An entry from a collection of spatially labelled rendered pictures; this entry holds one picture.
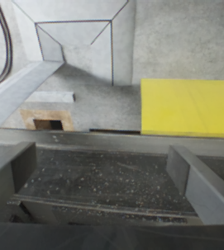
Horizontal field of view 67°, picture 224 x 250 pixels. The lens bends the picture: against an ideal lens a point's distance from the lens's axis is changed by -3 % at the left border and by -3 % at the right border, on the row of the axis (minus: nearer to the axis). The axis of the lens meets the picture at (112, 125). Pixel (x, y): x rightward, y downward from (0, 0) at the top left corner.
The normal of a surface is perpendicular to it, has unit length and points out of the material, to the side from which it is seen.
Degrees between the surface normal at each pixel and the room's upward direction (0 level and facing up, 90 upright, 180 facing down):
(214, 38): 0
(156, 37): 0
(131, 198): 90
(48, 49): 7
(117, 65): 11
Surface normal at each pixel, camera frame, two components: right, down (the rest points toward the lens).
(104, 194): -0.04, -0.79
